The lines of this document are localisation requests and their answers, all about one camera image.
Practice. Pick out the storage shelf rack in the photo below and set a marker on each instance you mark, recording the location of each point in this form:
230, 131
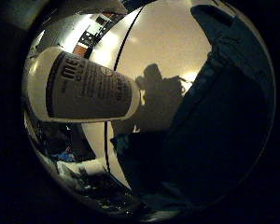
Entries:
90, 35

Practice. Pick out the blue cloth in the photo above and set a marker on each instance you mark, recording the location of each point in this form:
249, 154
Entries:
129, 155

